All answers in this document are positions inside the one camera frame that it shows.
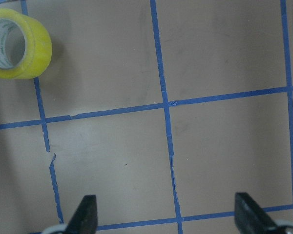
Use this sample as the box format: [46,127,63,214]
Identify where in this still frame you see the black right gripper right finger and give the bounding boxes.
[234,192,277,234]

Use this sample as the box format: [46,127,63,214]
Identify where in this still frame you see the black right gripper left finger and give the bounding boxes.
[66,195,98,234]

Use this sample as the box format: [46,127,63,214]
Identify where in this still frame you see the yellow tape roll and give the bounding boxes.
[0,8,52,79]

